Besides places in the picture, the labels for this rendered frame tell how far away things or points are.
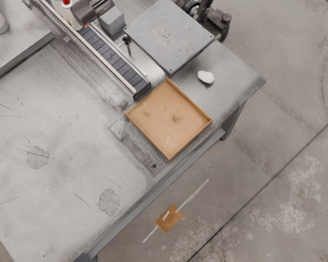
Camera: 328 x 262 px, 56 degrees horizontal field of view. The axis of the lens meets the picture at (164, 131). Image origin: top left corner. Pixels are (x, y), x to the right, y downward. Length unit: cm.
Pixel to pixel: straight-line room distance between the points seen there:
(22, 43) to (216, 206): 150
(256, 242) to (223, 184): 42
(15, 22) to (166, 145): 99
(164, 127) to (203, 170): 87
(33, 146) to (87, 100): 32
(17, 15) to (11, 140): 65
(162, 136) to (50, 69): 65
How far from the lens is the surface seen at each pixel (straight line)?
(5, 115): 161
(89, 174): 138
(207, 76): 147
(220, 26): 238
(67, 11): 155
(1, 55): 172
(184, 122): 140
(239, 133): 231
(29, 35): 173
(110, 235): 195
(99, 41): 159
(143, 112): 142
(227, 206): 217
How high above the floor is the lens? 213
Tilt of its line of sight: 70 degrees down
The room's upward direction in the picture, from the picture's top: 5 degrees counter-clockwise
